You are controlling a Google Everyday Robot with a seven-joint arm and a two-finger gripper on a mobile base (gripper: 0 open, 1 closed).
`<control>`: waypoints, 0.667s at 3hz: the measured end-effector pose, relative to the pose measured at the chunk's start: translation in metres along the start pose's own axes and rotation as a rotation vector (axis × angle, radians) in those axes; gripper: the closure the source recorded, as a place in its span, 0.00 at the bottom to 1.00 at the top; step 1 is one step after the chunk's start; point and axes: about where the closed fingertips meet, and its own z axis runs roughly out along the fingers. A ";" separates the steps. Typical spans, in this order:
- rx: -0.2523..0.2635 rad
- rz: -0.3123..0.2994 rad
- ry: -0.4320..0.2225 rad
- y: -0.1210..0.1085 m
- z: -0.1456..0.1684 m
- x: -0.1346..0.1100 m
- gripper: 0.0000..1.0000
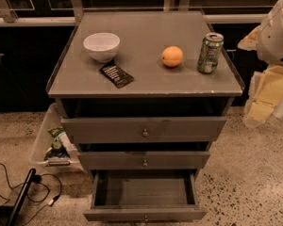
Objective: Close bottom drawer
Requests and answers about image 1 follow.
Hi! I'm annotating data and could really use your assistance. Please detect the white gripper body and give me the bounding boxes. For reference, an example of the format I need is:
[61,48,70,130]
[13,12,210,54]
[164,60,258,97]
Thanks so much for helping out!
[243,65,283,126]

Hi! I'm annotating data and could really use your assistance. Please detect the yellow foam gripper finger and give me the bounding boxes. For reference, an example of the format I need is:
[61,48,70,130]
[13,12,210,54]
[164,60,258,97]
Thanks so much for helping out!
[238,26,259,51]

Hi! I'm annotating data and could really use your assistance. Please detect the grey bottom drawer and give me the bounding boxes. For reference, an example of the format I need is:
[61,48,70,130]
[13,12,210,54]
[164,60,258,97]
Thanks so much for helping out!
[84,169,206,222]

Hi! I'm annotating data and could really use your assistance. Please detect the grey drawer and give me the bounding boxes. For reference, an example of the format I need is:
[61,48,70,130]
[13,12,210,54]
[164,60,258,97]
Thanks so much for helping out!
[78,151,209,170]
[61,117,225,144]
[84,169,206,222]

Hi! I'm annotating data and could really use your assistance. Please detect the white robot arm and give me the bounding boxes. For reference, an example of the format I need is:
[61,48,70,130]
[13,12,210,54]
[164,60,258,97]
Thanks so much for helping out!
[238,0,283,127]

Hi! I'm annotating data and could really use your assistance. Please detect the grey drawer cabinet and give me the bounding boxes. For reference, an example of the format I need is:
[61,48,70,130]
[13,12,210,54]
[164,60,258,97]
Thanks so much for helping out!
[45,10,245,181]

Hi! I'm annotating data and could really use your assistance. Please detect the grey middle drawer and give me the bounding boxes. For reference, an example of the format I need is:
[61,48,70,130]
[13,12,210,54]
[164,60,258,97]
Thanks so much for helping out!
[78,151,209,170]

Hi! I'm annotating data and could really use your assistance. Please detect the grey top drawer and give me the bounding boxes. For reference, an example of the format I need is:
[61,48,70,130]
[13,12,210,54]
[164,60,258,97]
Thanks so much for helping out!
[61,117,225,144]

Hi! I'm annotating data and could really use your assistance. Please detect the green soda can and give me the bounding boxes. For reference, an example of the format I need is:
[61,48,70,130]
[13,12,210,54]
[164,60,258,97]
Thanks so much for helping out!
[197,32,224,73]

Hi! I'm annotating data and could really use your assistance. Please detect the orange fruit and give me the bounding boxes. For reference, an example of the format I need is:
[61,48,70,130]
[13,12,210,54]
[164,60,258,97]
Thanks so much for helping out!
[161,46,183,68]

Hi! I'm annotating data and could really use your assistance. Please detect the black snack packet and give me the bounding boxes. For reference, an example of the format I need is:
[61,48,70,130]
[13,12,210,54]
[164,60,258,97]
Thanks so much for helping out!
[99,61,134,89]

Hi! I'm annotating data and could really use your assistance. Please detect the white ceramic bowl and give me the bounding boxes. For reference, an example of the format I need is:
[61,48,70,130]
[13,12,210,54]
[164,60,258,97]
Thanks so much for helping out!
[83,32,121,63]

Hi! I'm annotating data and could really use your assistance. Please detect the clear plastic storage bin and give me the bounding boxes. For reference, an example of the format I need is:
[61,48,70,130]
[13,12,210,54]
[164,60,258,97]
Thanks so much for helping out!
[30,104,82,173]

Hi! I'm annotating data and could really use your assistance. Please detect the green snack bag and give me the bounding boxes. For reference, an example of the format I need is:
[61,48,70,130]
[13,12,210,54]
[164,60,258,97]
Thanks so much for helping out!
[48,127,63,138]

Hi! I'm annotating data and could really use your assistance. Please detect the black flat bar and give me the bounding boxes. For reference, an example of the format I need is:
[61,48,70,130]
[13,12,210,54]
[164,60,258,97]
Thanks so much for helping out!
[5,169,36,226]

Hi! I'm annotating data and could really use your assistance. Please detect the metal railing frame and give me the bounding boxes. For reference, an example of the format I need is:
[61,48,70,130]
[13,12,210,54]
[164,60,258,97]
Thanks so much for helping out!
[0,0,283,28]

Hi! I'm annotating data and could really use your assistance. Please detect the black cable on floor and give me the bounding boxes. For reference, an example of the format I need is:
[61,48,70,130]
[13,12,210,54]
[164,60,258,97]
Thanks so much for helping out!
[0,162,63,226]

